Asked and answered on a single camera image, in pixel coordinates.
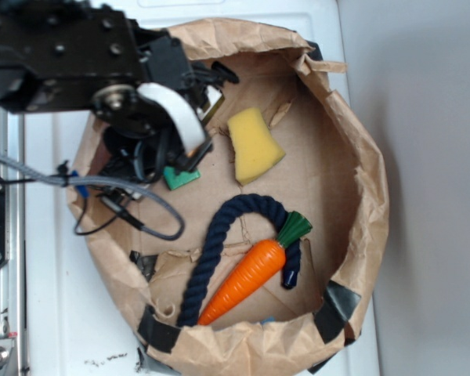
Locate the dark blue rope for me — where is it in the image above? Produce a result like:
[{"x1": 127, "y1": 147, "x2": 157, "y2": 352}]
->
[{"x1": 176, "y1": 193, "x2": 302, "y2": 327}]

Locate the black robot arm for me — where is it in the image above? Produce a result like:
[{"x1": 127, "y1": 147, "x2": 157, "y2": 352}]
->
[{"x1": 0, "y1": 1, "x2": 239, "y2": 183}]

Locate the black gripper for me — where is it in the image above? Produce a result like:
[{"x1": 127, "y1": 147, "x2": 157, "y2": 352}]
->
[{"x1": 138, "y1": 30, "x2": 240, "y2": 172}]

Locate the brown paper bag tray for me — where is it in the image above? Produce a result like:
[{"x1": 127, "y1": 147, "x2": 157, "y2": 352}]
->
[{"x1": 87, "y1": 18, "x2": 389, "y2": 375}]

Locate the yellow sponge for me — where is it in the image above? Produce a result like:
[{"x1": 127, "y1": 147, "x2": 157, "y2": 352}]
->
[{"x1": 227, "y1": 107, "x2": 286, "y2": 186}]

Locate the orange plastic carrot toy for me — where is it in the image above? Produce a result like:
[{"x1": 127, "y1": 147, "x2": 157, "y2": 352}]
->
[{"x1": 197, "y1": 211, "x2": 313, "y2": 326}]

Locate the thin black wire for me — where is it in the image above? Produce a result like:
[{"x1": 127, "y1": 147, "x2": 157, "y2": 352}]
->
[{"x1": 73, "y1": 195, "x2": 122, "y2": 237}]

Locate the green rectangular block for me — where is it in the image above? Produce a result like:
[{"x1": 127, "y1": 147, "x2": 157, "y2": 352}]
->
[{"x1": 163, "y1": 166, "x2": 201, "y2": 190}]

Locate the small blue object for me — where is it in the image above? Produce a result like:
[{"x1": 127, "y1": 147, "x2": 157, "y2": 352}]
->
[{"x1": 260, "y1": 316, "x2": 275, "y2": 325}]

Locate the grey braided cable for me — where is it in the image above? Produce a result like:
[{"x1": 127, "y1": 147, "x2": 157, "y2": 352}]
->
[{"x1": 0, "y1": 147, "x2": 186, "y2": 241}]

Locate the aluminium frame rail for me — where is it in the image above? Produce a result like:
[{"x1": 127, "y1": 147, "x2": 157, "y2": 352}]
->
[{"x1": 0, "y1": 107, "x2": 28, "y2": 376}]

